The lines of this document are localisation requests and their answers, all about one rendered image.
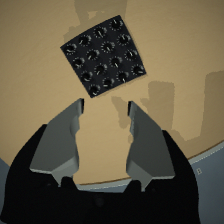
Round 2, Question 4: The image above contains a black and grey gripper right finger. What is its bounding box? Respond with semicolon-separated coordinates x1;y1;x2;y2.
126;101;201;224

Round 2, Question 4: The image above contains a black knob box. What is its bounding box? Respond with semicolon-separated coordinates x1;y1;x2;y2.
60;15;147;99

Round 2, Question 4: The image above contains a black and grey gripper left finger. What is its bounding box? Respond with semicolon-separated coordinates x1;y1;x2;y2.
0;98;84;224

